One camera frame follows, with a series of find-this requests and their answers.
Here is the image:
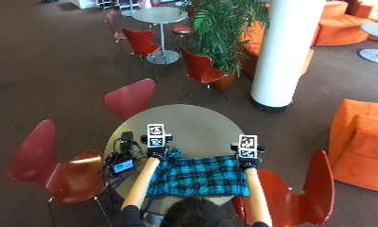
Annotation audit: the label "teal black plaid cloth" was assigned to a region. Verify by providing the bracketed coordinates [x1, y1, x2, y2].
[146, 146, 252, 198]

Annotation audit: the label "the person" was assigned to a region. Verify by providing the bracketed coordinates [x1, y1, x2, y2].
[118, 156, 274, 227]

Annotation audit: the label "red chair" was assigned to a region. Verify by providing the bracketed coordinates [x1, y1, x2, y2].
[7, 118, 115, 227]
[104, 78, 156, 122]
[122, 27, 163, 79]
[231, 148, 337, 227]
[104, 9, 130, 64]
[179, 45, 229, 108]

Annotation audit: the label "black device with screen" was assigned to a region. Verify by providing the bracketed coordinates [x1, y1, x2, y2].
[111, 131, 139, 176]

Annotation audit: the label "black cables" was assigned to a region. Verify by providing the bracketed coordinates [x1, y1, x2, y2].
[103, 141, 146, 190]

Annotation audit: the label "person's right hand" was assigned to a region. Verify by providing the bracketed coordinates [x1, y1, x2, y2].
[229, 143, 268, 170]

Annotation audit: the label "green potted plant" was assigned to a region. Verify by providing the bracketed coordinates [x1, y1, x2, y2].
[180, 0, 272, 93]

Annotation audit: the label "red round stool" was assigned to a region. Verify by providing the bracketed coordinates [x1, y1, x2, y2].
[171, 24, 195, 48]

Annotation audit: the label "orange sofa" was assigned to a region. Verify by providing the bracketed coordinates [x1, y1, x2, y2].
[312, 0, 378, 47]

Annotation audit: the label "round grey cafe table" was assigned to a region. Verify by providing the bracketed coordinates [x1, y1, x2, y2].
[131, 7, 189, 66]

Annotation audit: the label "orange bench seat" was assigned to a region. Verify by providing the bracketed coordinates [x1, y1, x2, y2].
[239, 20, 316, 79]

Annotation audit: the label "white round pillar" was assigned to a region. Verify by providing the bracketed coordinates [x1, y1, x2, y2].
[249, 0, 328, 114]

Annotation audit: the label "white marker cube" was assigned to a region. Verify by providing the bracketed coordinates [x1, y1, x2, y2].
[237, 134, 260, 160]
[146, 123, 167, 148]

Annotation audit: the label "orange armchair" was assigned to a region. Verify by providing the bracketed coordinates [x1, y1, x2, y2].
[326, 97, 378, 194]

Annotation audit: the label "person's left hand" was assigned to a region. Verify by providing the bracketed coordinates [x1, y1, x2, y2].
[140, 133, 175, 163]

